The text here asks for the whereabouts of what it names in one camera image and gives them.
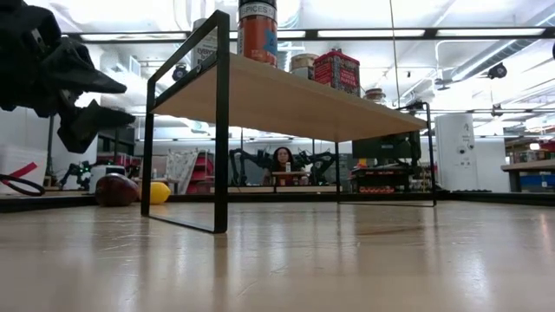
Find dark red fruit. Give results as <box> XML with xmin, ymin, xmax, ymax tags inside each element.
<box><xmin>95</xmin><ymin>172</ymin><xmax>140</xmax><ymax>208</ymax></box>

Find small robot green lights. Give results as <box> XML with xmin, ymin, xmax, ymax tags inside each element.
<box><xmin>58</xmin><ymin>159</ymin><xmax>93</xmax><ymax>192</ymax></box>

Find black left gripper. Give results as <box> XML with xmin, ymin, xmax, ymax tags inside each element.
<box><xmin>0</xmin><ymin>0</ymin><xmax>136</xmax><ymax>153</ymax></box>

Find white bin red tape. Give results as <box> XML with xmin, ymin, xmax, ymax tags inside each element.
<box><xmin>0</xmin><ymin>145</ymin><xmax>49</xmax><ymax>195</ymax></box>

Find yellow lemon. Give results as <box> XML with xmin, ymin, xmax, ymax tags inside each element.
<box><xmin>145</xmin><ymin>181</ymin><xmax>173</xmax><ymax>205</ymax></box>

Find bagel seasoning glass jar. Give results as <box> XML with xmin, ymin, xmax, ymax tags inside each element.
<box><xmin>190</xmin><ymin>17</ymin><xmax>219</xmax><ymax>68</ymax></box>

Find tilted wooden board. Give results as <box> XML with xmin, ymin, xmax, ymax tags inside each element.
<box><xmin>140</xmin><ymin>9</ymin><xmax>437</xmax><ymax>234</ymax></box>

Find red lid paprika tin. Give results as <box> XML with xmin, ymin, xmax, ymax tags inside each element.
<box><xmin>312</xmin><ymin>48</ymin><xmax>362</xmax><ymax>97</ymax></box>

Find red rack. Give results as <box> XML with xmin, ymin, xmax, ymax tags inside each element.
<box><xmin>186</xmin><ymin>151</ymin><xmax>217</xmax><ymax>195</ymax></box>

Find black aluminium table frame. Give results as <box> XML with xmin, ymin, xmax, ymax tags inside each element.
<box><xmin>0</xmin><ymin>25</ymin><xmax>555</xmax><ymax>208</ymax></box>

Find orange spice jar black lid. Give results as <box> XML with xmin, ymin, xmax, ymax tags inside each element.
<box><xmin>237</xmin><ymin>0</ymin><xmax>278</xmax><ymax>67</ymax></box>

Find white kiosk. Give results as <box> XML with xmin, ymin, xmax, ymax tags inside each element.
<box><xmin>434</xmin><ymin>113</ymin><xmax>479</xmax><ymax>193</ymax></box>

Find wooden workbench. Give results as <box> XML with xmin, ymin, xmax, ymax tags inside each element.
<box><xmin>500</xmin><ymin>159</ymin><xmax>555</xmax><ymax>194</ymax></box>

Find table with red items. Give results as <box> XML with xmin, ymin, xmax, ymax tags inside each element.
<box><xmin>349</xmin><ymin>166</ymin><xmax>417</xmax><ymax>195</ymax></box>

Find tan lid white label jar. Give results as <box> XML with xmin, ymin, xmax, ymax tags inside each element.
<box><xmin>289</xmin><ymin>52</ymin><xmax>320</xmax><ymax>81</ymax></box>

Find small glass spice jar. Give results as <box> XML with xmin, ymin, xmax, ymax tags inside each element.
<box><xmin>363</xmin><ymin>88</ymin><xmax>388</xmax><ymax>107</ymax></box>

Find person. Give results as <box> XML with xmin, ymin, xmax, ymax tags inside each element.
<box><xmin>271</xmin><ymin>146</ymin><xmax>297</xmax><ymax>187</ymax></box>

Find black monitor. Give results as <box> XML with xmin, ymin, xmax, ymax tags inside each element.
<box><xmin>351</xmin><ymin>132</ymin><xmax>422</xmax><ymax>168</ymax></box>

